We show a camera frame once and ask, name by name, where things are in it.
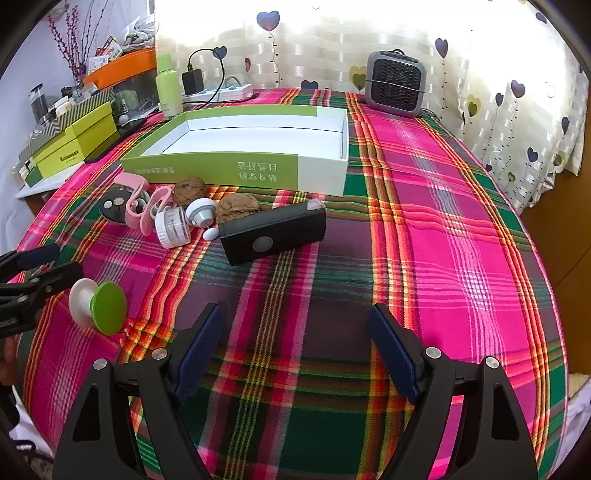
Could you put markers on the clear storage bin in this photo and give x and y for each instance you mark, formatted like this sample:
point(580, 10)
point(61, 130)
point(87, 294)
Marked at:
point(138, 92)

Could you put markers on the pink plastic case half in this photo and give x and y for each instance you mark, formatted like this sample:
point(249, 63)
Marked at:
point(136, 217)

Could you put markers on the black rectangular device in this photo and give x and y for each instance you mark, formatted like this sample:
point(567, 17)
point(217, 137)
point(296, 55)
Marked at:
point(277, 230)

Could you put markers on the pink green plaid tablecloth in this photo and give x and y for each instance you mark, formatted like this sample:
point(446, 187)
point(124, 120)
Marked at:
point(438, 230)

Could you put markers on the grey small heater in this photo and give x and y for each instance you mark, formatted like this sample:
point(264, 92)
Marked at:
point(395, 83)

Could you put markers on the white round suction knob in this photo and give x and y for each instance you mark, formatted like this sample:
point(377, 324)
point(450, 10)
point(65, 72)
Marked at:
point(201, 212)

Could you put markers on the green white cardboard box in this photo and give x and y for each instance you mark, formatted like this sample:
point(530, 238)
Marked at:
point(277, 170)

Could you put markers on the pink loop clip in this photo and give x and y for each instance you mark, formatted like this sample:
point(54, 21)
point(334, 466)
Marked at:
point(124, 181)

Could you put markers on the yellow-green cardboard box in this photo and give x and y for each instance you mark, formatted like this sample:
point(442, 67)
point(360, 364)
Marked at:
point(69, 147)

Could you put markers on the white power strip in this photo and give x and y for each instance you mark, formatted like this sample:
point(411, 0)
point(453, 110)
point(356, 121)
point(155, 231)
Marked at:
point(226, 94)

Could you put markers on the green white suction holder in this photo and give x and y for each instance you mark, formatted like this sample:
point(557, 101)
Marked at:
point(108, 309)

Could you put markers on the colourful paper packets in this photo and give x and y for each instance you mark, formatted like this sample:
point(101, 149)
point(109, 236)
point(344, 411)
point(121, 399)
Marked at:
point(108, 53)

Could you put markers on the black charger adapter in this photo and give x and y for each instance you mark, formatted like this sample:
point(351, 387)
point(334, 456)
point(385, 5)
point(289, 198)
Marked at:
point(193, 82)

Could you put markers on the green lotion bottle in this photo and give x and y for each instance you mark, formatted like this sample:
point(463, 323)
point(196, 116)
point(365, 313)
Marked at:
point(168, 90)

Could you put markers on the glass jar with dark contents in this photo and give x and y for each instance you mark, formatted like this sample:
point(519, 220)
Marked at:
point(38, 104)

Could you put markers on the red berry branches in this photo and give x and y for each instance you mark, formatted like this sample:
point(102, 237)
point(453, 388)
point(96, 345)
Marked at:
point(76, 60)

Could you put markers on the clear plastic bag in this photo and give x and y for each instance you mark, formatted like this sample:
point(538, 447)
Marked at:
point(138, 34)

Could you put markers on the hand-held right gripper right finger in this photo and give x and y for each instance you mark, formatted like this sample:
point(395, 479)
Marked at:
point(392, 350)

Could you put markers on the black white oval holder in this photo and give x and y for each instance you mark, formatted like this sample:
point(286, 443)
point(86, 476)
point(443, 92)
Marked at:
point(113, 207)

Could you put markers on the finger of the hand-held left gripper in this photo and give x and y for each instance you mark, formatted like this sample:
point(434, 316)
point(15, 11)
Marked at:
point(60, 273)
point(41, 254)

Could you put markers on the white clear round jar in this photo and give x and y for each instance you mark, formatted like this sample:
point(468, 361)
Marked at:
point(173, 228)

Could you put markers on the dark green white box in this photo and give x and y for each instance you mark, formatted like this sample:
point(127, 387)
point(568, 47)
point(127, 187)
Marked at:
point(30, 175)

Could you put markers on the chevron striped gift box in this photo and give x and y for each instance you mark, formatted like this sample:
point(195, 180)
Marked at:
point(78, 108)

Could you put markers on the white side table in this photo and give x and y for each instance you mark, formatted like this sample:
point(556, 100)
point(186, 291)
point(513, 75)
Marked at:
point(32, 193)

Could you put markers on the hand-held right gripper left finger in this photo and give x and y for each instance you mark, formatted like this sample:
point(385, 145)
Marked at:
point(203, 344)

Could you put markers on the pink oblong case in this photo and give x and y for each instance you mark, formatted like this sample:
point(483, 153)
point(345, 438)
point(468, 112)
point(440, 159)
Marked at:
point(161, 198)

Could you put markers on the orange bin lid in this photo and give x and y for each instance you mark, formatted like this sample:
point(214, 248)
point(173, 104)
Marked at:
point(124, 67)

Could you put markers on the brown walnut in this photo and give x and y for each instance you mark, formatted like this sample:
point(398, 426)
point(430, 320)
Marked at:
point(236, 208)
point(189, 191)

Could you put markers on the heart print curtain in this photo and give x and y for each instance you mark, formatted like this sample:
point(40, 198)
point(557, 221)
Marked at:
point(323, 41)

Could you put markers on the black smartphone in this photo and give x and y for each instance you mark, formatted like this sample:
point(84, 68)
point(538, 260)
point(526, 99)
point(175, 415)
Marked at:
point(131, 125)

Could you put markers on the wooden cabinet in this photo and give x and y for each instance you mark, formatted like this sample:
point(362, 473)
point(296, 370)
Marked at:
point(563, 258)

